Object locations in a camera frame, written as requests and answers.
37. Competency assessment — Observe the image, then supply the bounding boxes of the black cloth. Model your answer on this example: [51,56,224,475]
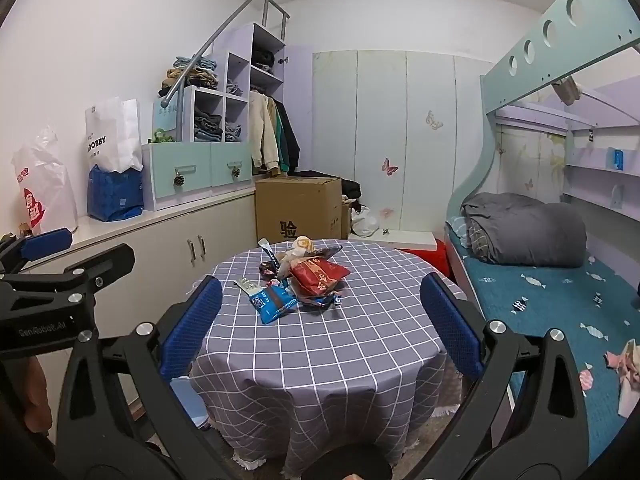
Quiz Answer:
[297,170,362,200]

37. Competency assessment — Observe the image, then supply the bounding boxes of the light blue trash bin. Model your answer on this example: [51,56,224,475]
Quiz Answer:
[170,375,211,431]

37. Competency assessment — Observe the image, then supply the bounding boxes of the wide teal drawer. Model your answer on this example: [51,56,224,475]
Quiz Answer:
[150,144,213,196]

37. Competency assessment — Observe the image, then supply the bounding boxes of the grey checked tablecloth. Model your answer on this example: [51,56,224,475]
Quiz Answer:
[189,239,471,480]

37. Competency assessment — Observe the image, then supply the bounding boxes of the folded dark jeans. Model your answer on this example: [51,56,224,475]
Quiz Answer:
[194,115,224,142]

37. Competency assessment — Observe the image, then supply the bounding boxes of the green hanging jacket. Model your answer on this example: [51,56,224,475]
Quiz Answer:
[270,100,287,173]

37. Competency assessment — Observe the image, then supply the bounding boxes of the cream hanging jacket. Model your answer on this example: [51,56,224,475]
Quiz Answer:
[250,91,279,171]

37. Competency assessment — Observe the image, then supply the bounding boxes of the plain white plastic bag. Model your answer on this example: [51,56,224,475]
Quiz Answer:
[350,205,381,237]

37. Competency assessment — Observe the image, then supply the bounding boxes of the black hanging jacket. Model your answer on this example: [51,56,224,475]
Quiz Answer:
[276,102,301,173]

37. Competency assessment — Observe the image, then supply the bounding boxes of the cream low cabinet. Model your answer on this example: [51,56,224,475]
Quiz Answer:
[22,187,258,411]

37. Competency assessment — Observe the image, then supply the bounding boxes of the large cardboard box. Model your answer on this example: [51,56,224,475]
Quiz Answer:
[255,176,343,246]

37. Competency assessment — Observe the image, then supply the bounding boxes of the person's left hand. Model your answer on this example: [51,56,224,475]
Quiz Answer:
[20,357,49,428]

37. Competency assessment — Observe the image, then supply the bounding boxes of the teal candy print bedsheet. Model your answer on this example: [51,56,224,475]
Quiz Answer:
[447,232,640,466]

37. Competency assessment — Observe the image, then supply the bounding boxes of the narrow teal drawer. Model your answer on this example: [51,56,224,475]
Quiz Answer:
[211,142,252,187]

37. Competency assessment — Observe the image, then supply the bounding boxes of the red plastic stool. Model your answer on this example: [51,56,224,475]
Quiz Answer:
[400,240,451,281]

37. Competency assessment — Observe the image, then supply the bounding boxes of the blue and brown snack packet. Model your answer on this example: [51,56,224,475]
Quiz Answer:
[250,287,299,325]

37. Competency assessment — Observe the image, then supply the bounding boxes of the brown bag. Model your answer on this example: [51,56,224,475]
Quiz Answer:
[552,76,583,106]

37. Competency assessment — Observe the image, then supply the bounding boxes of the blue woven bag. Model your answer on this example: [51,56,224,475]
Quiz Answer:
[87,164,146,222]

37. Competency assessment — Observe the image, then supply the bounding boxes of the teal bunk bed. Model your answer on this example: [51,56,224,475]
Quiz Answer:
[444,0,640,466]

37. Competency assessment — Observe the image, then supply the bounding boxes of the blue foil wrapper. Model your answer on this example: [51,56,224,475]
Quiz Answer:
[298,292,343,311]

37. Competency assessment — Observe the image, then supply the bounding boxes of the beige carpet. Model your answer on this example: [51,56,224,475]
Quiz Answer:
[197,422,313,480]

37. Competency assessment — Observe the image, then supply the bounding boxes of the grey metal handrail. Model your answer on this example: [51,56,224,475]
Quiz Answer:
[167,0,291,141]

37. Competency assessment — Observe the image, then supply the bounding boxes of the red snack packet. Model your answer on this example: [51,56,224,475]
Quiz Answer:
[290,256,351,298]

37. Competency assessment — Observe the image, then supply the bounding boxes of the teal paper bag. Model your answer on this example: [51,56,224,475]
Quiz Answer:
[153,99,183,142]

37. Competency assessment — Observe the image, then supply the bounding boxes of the pale green wardrobe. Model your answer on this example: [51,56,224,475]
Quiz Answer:
[312,50,496,235]

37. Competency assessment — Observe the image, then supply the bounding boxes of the white plastic bag red print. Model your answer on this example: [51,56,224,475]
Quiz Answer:
[11,127,79,235]

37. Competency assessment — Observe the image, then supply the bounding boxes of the grey duvet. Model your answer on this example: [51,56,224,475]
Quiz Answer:
[460,192,588,267]

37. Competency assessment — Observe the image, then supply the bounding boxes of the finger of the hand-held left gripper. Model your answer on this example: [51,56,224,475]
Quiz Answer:
[0,243,136,311]
[0,228,74,275]

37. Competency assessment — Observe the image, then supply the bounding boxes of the lavender bed shelf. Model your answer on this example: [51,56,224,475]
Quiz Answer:
[562,127,640,206]

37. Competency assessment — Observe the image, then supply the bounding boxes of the pink cloth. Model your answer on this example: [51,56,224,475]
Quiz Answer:
[602,339,640,418]

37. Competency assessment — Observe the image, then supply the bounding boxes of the white paper bag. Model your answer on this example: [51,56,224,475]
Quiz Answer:
[84,96,143,173]

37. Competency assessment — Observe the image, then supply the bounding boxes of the black round stool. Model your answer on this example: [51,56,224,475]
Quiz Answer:
[307,442,396,480]

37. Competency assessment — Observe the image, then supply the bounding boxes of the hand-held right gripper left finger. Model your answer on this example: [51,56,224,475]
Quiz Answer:
[52,275,236,480]

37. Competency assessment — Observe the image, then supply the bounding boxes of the folded clothes pile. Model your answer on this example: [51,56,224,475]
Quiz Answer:
[159,55,219,98]

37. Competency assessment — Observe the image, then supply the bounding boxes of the white board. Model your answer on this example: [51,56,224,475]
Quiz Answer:
[347,230,436,248]

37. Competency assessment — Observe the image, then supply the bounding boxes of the blue checked pillow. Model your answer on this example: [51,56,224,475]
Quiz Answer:
[446,215,469,247]

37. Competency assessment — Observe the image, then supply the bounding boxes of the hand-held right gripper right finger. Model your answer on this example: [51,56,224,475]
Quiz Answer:
[415,274,591,480]

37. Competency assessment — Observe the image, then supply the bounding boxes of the beige tissue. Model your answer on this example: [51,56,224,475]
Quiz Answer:
[276,252,301,278]

